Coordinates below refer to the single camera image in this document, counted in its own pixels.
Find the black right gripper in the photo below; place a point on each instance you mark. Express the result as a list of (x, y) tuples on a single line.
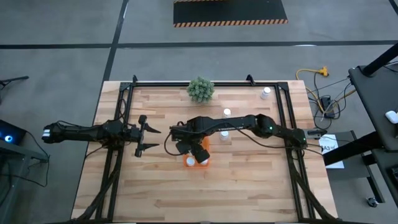
[(189, 141)]

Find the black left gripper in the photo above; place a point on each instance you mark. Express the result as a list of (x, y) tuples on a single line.
[(141, 135)]

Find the white pill bottle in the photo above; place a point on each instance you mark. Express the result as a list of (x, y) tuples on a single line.
[(205, 162), (224, 136), (190, 161), (265, 92), (227, 112)]

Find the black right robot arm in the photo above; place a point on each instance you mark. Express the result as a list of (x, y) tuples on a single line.
[(233, 124)]

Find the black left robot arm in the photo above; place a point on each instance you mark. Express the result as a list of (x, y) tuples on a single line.
[(77, 133)]

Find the orange translucent plastic basket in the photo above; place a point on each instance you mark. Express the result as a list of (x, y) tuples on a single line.
[(196, 165)]

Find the green succulent in patterned pot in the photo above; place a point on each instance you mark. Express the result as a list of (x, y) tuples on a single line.
[(200, 90)]

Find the black hazard-striped floor mat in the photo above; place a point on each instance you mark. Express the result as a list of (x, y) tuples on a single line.
[(230, 11)]

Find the black device with blue light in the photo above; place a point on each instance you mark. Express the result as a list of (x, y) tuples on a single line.
[(12, 133)]

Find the black power strip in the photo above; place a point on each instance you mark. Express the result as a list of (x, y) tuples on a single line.
[(327, 104)]

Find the white paper sheet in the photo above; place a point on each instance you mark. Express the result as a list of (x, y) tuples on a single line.
[(334, 155)]

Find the black tripod leg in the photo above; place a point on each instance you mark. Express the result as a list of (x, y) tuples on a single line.
[(15, 79)]

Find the black desk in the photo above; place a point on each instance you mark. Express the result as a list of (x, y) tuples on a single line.
[(376, 99)]

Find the caster wheel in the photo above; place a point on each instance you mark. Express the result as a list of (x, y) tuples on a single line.
[(372, 202)]

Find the small white device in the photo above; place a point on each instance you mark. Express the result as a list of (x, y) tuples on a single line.
[(391, 116)]

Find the black aluminium table frame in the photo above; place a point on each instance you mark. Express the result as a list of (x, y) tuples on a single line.
[(155, 84)]

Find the black post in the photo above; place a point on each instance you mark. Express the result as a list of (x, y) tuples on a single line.
[(381, 59)]

